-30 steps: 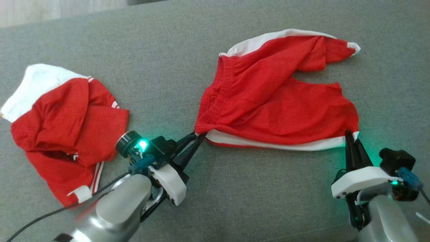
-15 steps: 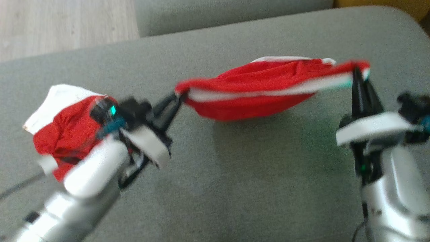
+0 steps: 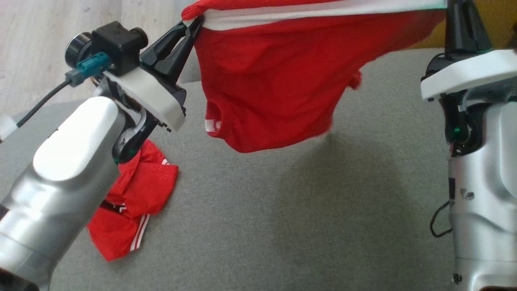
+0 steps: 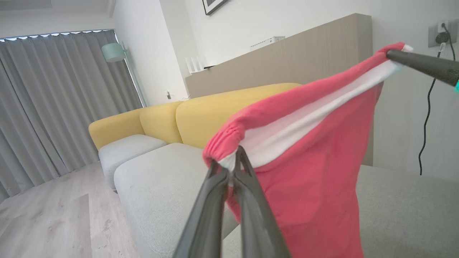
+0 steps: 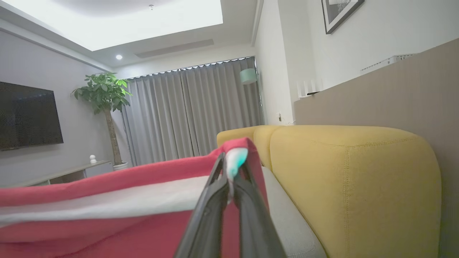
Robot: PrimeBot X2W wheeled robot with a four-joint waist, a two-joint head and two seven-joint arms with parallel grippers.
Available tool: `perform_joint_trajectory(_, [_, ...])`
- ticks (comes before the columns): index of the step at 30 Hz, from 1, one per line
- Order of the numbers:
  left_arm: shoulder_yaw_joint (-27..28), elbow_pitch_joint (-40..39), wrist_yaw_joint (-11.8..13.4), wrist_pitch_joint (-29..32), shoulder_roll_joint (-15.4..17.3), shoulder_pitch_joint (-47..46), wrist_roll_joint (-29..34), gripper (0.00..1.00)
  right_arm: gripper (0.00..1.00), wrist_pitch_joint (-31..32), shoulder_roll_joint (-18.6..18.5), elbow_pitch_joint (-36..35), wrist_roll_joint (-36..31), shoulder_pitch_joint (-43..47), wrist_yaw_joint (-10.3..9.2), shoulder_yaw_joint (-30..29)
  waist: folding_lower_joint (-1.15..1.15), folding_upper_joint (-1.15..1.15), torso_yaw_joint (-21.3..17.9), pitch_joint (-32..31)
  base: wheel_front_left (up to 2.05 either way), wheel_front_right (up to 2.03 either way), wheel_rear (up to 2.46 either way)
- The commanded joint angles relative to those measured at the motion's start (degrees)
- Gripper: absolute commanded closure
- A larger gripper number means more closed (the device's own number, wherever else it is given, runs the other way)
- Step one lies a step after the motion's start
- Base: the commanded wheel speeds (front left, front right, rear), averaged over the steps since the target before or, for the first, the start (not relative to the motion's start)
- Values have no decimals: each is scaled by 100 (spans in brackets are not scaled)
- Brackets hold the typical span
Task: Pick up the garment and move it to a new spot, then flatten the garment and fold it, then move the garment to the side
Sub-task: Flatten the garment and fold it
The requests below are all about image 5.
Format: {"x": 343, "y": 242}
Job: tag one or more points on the black framed wall picture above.
{"x": 340, "y": 12}

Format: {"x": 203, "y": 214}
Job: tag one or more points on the green potted tree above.
{"x": 104, "y": 93}

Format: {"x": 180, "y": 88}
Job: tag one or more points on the grey sofa seat cushion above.
{"x": 290, "y": 222}

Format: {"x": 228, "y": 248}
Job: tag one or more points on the small yellow sofa backrest cushion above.
{"x": 263, "y": 143}
{"x": 236, "y": 134}

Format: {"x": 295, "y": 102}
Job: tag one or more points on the large yellow sofa backrest cushion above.
{"x": 358, "y": 186}

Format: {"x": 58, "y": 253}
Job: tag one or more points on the teal shade floor lamp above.
{"x": 248, "y": 76}

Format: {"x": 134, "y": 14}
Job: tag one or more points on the small white figurine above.
{"x": 93, "y": 159}

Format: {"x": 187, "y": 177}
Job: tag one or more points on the red shorts with white stripe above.
{"x": 107, "y": 215}

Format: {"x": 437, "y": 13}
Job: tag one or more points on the grey and teal tv cabinet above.
{"x": 64, "y": 175}

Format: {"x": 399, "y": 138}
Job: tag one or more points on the grey curtain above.
{"x": 186, "y": 111}

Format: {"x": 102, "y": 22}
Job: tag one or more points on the beige low partition panel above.
{"x": 394, "y": 96}

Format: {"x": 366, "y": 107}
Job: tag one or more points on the white ribbed plant pot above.
{"x": 120, "y": 166}

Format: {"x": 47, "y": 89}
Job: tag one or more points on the black wall television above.
{"x": 28, "y": 118}

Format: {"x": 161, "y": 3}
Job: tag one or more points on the white router with antennas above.
{"x": 308, "y": 87}

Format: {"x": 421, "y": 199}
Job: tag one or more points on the flat white device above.
{"x": 383, "y": 62}

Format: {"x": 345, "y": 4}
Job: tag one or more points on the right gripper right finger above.
{"x": 254, "y": 229}

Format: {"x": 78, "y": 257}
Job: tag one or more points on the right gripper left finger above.
{"x": 208, "y": 222}

